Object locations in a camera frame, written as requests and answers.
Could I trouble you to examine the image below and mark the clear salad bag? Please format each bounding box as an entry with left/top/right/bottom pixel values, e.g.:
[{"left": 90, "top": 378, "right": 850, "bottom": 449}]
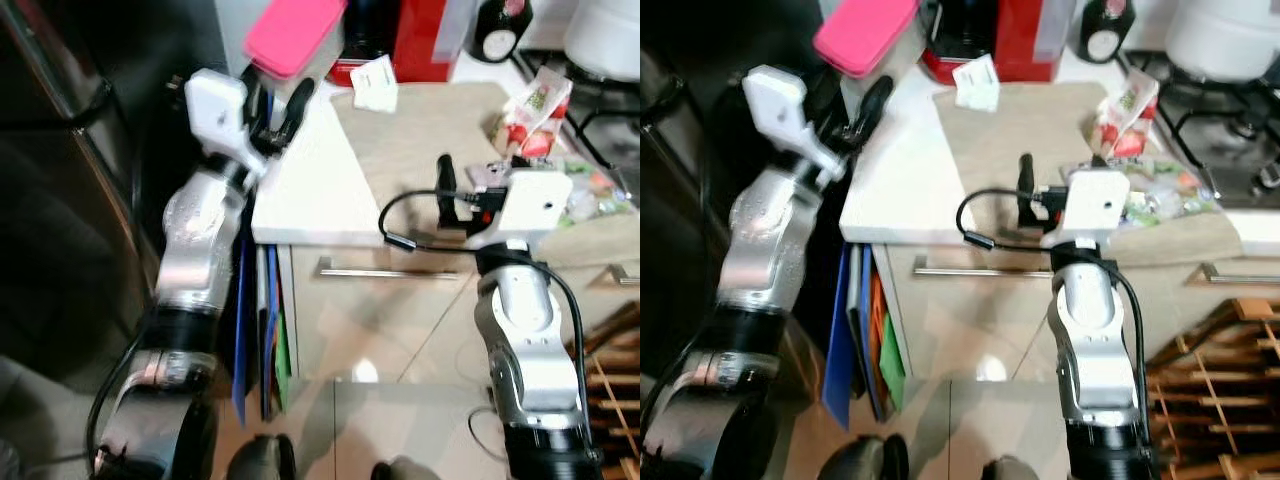
[
  {"left": 478, "top": 155, "right": 638, "bottom": 228},
  {"left": 1092, "top": 155, "right": 1223, "bottom": 227}
]

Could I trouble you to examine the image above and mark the red and white snack packet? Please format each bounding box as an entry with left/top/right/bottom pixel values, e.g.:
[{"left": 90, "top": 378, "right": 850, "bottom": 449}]
[
  {"left": 488, "top": 68, "right": 574, "bottom": 161},
  {"left": 1090, "top": 70, "right": 1161, "bottom": 161}
]

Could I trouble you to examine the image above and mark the pink lidded food container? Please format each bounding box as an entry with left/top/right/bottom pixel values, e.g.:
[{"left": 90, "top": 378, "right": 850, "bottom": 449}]
[
  {"left": 813, "top": 0, "right": 920, "bottom": 81},
  {"left": 243, "top": 0, "right": 348, "bottom": 83}
]

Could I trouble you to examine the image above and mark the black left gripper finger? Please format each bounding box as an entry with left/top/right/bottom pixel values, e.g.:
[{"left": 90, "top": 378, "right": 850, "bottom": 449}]
[
  {"left": 812, "top": 68, "right": 848, "bottom": 129},
  {"left": 258, "top": 74, "right": 285, "bottom": 136},
  {"left": 282, "top": 78, "right": 317, "bottom": 140},
  {"left": 853, "top": 75, "right": 894, "bottom": 142}
]

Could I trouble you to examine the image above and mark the wide blue folder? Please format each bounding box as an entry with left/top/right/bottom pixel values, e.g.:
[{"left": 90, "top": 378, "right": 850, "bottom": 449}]
[
  {"left": 232, "top": 238, "right": 263, "bottom": 426},
  {"left": 822, "top": 242, "right": 863, "bottom": 429}
]

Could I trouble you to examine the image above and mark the red coffee machine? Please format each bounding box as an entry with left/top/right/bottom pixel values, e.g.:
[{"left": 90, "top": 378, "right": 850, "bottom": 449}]
[
  {"left": 920, "top": 0, "right": 1064, "bottom": 87},
  {"left": 328, "top": 0, "right": 473, "bottom": 88}
]

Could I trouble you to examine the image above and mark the beige counter mat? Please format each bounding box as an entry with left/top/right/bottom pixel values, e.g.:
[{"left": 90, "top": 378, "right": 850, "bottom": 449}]
[
  {"left": 330, "top": 82, "right": 641, "bottom": 269},
  {"left": 932, "top": 82, "right": 1246, "bottom": 269}
]

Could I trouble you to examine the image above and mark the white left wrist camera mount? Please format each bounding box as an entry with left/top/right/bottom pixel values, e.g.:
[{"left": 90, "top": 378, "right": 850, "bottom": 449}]
[
  {"left": 742, "top": 65, "right": 843, "bottom": 183},
  {"left": 184, "top": 69, "right": 269, "bottom": 181}
]

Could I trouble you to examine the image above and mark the black robot foot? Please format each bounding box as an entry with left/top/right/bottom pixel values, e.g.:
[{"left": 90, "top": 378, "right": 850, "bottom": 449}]
[
  {"left": 980, "top": 456, "right": 1041, "bottom": 480},
  {"left": 818, "top": 434, "right": 911, "bottom": 480},
  {"left": 370, "top": 457, "right": 433, "bottom": 480},
  {"left": 226, "top": 434, "right": 297, "bottom": 480}
]

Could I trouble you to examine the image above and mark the white cooking pot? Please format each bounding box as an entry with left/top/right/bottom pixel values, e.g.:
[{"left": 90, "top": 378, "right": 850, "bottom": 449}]
[
  {"left": 563, "top": 0, "right": 641, "bottom": 83},
  {"left": 1163, "top": 0, "right": 1280, "bottom": 83}
]

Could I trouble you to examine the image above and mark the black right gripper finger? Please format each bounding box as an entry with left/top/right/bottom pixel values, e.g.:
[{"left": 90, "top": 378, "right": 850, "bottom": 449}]
[
  {"left": 436, "top": 154, "right": 460, "bottom": 229},
  {"left": 1017, "top": 153, "right": 1038, "bottom": 227}
]

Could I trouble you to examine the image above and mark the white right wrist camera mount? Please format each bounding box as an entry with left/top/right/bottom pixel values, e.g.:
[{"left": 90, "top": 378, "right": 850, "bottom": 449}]
[
  {"left": 1040, "top": 168, "right": 1131, "bottom": 251},
  {"left": 468, "top": 168, "right": 575, "bottom": 251}
]

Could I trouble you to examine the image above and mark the wooden slatted rack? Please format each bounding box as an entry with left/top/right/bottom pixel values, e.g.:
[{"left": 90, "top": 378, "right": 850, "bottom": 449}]
[
  {"left": 1145, "top": 297, "right": 1280, "bottom": 480},
  {"left": 565, "top": 300, "right": 641, "bottom": 480}
]

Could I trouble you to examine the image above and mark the black robot right foot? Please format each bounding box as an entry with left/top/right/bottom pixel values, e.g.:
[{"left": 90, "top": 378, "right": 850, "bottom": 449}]
[
  {"left": 370, "top": 457, "right": 433, "bottom": 480},
  {"left": 980, "top": 456, "right": 1041, "bottom": 480}
]

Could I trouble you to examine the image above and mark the green folder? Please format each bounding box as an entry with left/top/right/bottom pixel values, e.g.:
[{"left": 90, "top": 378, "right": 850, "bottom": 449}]
[
  {"left": 878, "top": 310, "right": 907, "bottom": 411},
  {"left": 274, "top": 310, "right": 292, "bottom": 409}
]

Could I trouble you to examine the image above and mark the black gas stove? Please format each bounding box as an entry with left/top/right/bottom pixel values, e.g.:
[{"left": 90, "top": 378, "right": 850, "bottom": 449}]
[
  {"left": 1120, "top": 48, "right": 1280, "bottom": 209},
  {"left": 515, "top": 48, "right": 641, "bottom": 173}
]

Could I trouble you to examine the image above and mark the white paper tag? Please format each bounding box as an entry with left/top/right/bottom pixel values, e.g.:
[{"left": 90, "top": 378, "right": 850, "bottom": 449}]
[
  {"left": 951, "top": 55, "right": 1001, "bottom": 113},
  {"left": 351, "top": 56, "right": 400, "bottom": 113}
]

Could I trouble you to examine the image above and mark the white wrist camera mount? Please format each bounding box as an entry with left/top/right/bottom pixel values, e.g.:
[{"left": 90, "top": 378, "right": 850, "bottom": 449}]
[
  {"left": 468, "top": 168, "right": 575, "bottom": 251},
  {"left": 742, "top": 65, "right": 843, "bottom": 183},
  {"left": 1040, "top": 168, "right": 1131, "bottom": 251},
  {"left": 184, "top": 69, "right": 269, "bottom": 181}
]

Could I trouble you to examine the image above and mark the black robot left foot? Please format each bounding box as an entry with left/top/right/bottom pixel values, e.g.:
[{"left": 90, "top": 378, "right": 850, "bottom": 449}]
[
  {"left": 818, "top": 434, "right": 911, "bottom": 480},
  {"left": 226, "top": 434, "right": 297, "bottom": 480}
]

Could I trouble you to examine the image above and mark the orange folder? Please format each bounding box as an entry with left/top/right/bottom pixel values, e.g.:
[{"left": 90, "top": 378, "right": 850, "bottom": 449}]
[{"left": 868, "top": 270, "right": 887, "bottom": 351}]

